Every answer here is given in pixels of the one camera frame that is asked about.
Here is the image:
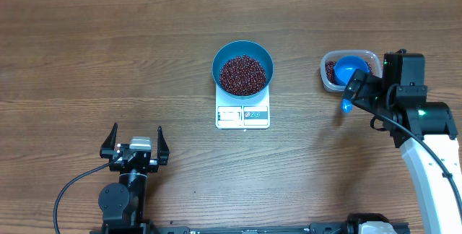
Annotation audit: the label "blue plastic scoop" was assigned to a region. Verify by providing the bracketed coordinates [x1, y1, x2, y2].
[332, 55, 371, 114]

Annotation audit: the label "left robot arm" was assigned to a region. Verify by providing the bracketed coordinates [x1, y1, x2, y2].
[98, 124, 170, 234]

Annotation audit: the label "white digital kitchen scale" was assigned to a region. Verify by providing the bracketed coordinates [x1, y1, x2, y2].
[215, 85, 271, 130]

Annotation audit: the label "blue metal bowl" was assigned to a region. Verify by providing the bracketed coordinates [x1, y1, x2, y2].
[212, 40, 274, 99]

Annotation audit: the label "red beans in container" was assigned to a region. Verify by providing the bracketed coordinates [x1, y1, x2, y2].
[325, 61, 372, 85]

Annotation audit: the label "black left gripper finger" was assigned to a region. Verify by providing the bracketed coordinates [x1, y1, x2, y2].
[157, 126, 170, 165]
[100, 123, 118, 159]

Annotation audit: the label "clear plastic bean container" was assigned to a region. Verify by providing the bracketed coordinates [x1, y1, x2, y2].
[320, 50, 382, 92]

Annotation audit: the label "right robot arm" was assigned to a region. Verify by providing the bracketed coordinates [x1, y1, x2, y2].
[343, 49, 461, 233]

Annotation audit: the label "red beans in bowl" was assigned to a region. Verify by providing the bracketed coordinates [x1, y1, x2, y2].
[219, 55, 266, 96]

